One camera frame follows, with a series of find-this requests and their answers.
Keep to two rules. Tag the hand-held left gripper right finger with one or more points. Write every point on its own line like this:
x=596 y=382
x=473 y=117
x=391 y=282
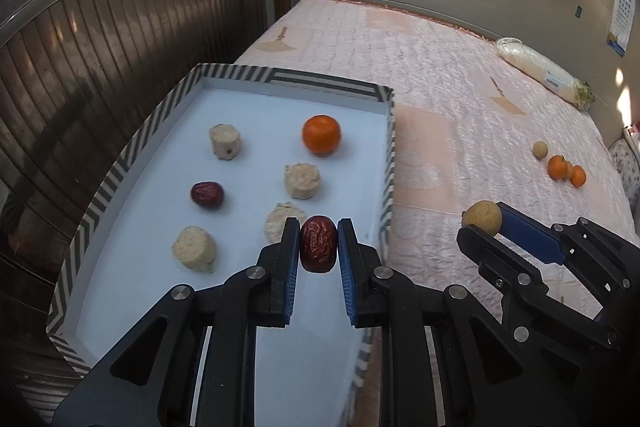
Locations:
x=348 y=287

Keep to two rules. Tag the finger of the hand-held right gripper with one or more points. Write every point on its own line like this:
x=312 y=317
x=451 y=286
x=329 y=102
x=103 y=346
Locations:
x=492 y=257
x=530 y=238

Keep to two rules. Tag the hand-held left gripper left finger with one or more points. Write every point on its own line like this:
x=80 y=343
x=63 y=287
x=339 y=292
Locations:
x=291 y=297

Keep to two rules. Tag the tan round longan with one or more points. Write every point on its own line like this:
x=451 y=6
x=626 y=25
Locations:
x=569 y=167
x=480 y=217
x=539 y=150

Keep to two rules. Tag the dried red jujube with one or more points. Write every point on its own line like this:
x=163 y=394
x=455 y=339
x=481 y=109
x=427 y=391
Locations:
x=206 y=195
x=317 y=244

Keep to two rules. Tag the beige sugarcane chunk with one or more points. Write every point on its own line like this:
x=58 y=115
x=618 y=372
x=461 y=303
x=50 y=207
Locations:
x=194 y=249
x=277 y=219
x=225 y=142
x=302 y=180

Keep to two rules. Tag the striped cardboard box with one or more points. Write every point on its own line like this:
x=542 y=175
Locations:
x=150 y=167

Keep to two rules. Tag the orange mandarin with stem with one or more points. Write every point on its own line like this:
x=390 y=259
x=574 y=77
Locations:
x=556 y=168

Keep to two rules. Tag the floral cloth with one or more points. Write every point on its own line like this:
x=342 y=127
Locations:
x=625 y=162

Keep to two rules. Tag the plastic-wrapped white daikon radish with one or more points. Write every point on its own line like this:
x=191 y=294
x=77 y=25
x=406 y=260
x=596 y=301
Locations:
x=530 y=62

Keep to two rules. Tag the pink quilted bed cover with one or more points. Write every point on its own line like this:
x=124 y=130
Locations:
x=450 y=72

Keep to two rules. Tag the wooden slatted panel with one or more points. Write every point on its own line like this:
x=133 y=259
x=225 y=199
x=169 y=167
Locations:
x=100 y=32

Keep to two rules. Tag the wall calendar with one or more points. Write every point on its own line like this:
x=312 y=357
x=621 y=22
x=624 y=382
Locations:
x=622 y=17

